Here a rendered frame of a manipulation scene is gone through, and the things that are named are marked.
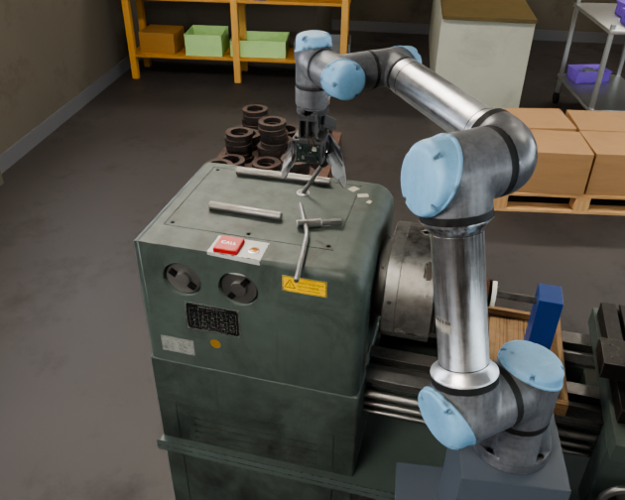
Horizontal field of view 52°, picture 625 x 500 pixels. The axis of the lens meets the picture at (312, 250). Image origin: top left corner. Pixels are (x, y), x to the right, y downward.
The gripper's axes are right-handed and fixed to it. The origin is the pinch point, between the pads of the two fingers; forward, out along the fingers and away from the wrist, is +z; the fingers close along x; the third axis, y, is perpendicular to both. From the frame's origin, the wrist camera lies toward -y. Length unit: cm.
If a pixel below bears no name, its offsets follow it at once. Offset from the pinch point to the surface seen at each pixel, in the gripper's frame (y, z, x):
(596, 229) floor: -248, 140, 123
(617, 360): -1, 38, 78
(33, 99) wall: -274, 107, -295
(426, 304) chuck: 3.1, 27.9, 29.9
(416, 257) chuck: -3.6, 19.1, 25.7
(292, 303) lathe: 14.0, 25.9, -1.5
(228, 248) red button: 12.9, 13.6, -17.6
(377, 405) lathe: 4, 66, 20
